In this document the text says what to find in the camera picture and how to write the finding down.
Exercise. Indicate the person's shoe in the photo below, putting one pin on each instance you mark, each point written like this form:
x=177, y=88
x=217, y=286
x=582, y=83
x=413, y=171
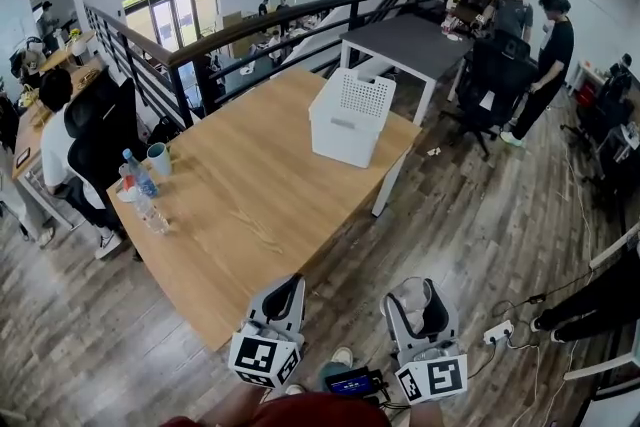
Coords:
x=342, y=357
x=295, y=390

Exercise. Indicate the blue label water bottle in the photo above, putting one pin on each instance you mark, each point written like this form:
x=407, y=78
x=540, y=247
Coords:
x=142, y=177

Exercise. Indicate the person's right forearm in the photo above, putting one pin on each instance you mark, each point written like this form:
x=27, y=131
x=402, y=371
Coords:
x=425, y=415

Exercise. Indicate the yellow flowers white pot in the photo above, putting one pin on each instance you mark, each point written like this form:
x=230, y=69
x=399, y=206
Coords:
x=79, y=46

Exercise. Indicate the black waist device with screen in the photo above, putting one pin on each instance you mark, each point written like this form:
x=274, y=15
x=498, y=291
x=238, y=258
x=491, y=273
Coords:
x=350, y=385

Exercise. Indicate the red label water bottle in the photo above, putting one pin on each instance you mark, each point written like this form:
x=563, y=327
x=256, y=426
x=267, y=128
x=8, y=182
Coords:
x=152, y=215

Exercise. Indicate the black office chair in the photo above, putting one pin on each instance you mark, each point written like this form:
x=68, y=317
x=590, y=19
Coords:
x=100, y=135
x=492, y=85
x=612, y=105

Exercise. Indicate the person's left forearm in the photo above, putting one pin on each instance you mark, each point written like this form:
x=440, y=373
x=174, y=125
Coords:
x=240, y=405

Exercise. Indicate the person's right shoe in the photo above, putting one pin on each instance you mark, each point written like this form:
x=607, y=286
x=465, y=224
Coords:
x=342, y=357

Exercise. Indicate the person's red shirt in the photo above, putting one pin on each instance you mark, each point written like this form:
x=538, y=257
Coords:
x=310, y=412

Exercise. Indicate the white power strip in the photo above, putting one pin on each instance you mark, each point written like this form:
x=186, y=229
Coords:
x=498, y=332

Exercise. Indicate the white perforated plastic basket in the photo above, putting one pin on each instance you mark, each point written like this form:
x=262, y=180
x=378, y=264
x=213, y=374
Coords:
x=345, y=135

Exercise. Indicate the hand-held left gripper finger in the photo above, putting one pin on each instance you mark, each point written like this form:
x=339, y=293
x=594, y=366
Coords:
x=272, y=305
x=298, y=310

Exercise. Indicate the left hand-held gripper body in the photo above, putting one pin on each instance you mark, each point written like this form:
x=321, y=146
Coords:
x=260, y=357

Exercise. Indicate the black metal railing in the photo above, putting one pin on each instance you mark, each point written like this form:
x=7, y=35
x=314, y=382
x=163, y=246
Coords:
x=181, y=90

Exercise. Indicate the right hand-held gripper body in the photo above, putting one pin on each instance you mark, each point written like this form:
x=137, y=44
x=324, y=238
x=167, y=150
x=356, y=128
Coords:
x=435, y=377

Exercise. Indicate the dark grey table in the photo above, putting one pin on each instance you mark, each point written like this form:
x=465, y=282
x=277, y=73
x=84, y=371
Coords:
x=400, y=40

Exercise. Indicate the watermelon slice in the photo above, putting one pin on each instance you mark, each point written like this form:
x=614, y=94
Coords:
x=129, y=184

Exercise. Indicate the person's left shoe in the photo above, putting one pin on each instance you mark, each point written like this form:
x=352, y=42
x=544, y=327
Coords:
x=295, y=390

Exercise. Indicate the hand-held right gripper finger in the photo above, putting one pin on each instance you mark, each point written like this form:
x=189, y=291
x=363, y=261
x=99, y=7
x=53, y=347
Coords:
x=400, y=325
x=445, y=315

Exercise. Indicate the white mug teal inside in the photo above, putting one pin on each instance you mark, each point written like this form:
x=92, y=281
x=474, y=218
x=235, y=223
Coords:
x=161, y=162

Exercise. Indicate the wooden office desk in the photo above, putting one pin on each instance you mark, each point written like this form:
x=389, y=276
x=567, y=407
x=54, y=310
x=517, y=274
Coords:
x=27, y=140

